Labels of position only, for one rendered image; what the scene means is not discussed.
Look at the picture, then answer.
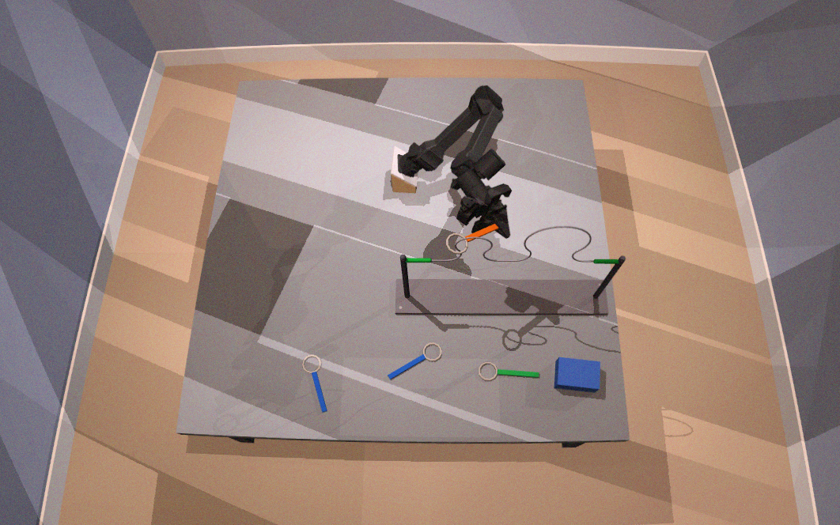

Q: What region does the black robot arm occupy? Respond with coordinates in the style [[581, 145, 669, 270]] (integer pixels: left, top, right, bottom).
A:
[[397, 85, 505, 225]]

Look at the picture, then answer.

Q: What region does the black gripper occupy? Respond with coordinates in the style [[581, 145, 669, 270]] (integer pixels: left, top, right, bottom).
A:
[[467, 184, 512, 238]]

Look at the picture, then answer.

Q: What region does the blue rectangular block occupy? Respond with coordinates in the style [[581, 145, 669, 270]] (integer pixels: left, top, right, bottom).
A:
[[554, 357, 600, 393]]

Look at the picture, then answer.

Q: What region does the blue handle with beige ring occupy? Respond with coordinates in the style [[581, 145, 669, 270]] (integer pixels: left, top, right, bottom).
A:
[[302, 355, 327, 412], [388, 343, 442, 380]]

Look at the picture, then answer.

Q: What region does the grey loop with green handle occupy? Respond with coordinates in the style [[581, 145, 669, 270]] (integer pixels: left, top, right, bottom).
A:
[[479, 362, 539, 380]]

